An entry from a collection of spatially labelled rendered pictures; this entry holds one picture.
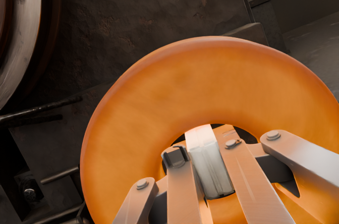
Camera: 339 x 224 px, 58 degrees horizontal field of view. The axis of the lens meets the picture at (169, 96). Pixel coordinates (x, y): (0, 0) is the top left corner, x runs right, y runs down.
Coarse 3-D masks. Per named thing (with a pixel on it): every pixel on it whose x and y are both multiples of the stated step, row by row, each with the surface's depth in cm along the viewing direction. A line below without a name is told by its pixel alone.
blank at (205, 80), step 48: (192, 48) 15; (240, 48) 15; (144, 96) 16; (192, 96) 16; (240, 96) 16; (288, 96) 16; (96, 144) 17; (144, 144) 17; (336, 144) 17; (96, 192) 17
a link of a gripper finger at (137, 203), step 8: (136, 184) 14; (144, 184) 14; (152, 184) 14; (136, 192) 13; (144, 192) 13; (152, 192) 13; (128, 200) 13; (136, 200) 13; (144, 200) 13; (152, 200) 13; (120, 208) 13; (128, 208) 12; (136, 208) 12; (144, 208) 12; (120, 216) 12; (128, 216) 12; (136, 216) 12; (144, 216) 12
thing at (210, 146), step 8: (200, 128) 17; (208, 128) 16; (200, 136) 16; (208, 136) 15; (208, 144) 15; (216, 144) 15; (208, 152) 15; (216, 152) 15; (208, 160) 15; (216, 160) 15; (216, 168) 15; (224, 168) 15; (216, 176) 15; (224, 176) 15; (224, 184) 15; (232, 184) 15; (224, 192) 15; (232, 192) 15
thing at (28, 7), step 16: (16, 0) 38; (32, 0) 38; (48, 0) 42; (16, 16) 38; (32, 16) 38; (48, 16) 43; (16, 32) 38; (32, 32) 38; (48, 32) 44; (16, 48) 39; (32, 48) 39; (0, 64) 39; (16, 64) 39; (32, 64) 43; (0, 80) 40; (16, 80) 40; (0, 96) 40; (16, 96) 46; (0, 112) 41
